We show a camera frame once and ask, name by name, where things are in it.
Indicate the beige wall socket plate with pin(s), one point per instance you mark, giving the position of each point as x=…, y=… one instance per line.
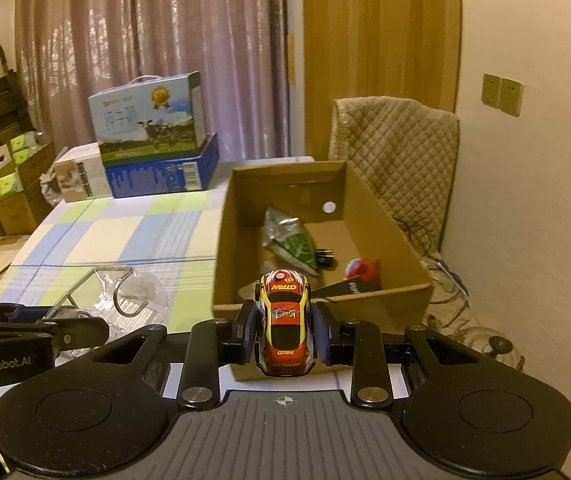
x=491, y=91
x=511, y=97

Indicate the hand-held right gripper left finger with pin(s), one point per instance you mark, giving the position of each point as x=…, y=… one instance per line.
x=247, y=332

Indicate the crumpled grey plastic bag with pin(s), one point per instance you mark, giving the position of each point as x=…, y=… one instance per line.
x=50, y=185

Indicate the wooden door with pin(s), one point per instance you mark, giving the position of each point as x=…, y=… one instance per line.
x=380, y=35

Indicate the blue carton box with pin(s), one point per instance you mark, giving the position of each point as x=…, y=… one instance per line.
x=155, y=177

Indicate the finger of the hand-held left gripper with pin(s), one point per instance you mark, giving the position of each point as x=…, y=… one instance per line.
x=75, y=332
x=30, y=314

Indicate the pink curtain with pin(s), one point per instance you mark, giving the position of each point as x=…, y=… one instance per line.
x=165, y=20

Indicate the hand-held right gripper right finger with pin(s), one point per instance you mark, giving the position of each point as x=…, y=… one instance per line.
x=323, y=332

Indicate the brown cardboard box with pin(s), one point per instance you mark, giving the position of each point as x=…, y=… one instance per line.
x=235, y=240

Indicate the quilted beige chair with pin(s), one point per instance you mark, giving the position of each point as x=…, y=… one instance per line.
x=395, y=160

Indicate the brown tissue carton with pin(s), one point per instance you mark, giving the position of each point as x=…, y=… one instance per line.
x=35, y=170

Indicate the black product box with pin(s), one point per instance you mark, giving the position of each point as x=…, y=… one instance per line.
x=350, y=290

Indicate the clear plastic container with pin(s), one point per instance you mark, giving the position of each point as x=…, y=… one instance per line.
x=140, y=290

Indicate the yellow wall strip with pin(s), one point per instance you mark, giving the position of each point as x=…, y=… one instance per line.
x=291, y=60

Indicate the cow print milk carton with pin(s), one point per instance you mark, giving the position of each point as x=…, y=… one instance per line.
x=130, y=125

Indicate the orange toy car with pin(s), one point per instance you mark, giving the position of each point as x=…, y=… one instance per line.
x=285, y=330

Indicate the brown white carton box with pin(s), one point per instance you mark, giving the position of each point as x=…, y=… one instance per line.
x=82, y=175

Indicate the silver green leaf pouch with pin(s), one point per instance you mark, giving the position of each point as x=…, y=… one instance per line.
x=295, y=247

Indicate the red blue toy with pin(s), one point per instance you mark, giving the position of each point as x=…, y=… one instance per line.
x=365, y=270

